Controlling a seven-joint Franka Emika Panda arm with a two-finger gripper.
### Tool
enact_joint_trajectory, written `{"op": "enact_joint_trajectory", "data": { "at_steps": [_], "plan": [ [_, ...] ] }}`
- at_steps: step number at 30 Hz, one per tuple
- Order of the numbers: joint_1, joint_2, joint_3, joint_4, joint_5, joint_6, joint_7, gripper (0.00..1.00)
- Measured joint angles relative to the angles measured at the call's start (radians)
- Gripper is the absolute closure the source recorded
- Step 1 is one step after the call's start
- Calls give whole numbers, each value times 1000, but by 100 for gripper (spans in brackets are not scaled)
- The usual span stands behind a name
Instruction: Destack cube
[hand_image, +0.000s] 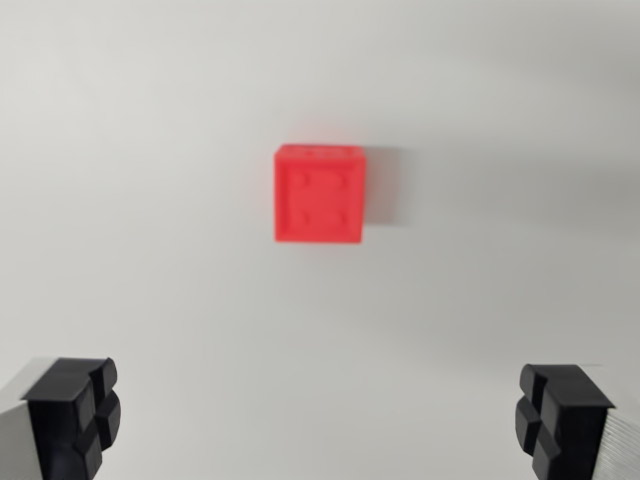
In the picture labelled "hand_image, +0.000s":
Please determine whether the red infantino soft cube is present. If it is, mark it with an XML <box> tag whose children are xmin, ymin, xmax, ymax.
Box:
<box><xmin>272</xmin><ymin>143</ymin><xmax>370</xmax><ymax>246</ymax></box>

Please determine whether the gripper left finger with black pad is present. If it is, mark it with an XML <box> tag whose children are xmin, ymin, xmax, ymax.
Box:
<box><xmin>0</xmin><ymin>355</ymin><xmax>122</xmax><ymax>480</ymax></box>

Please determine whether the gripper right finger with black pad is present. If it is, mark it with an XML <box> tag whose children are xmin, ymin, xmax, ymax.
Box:
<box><xmin>514</xmin><ymin>363</ymin><xmax>640</xmax><ymax>480</ymax></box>

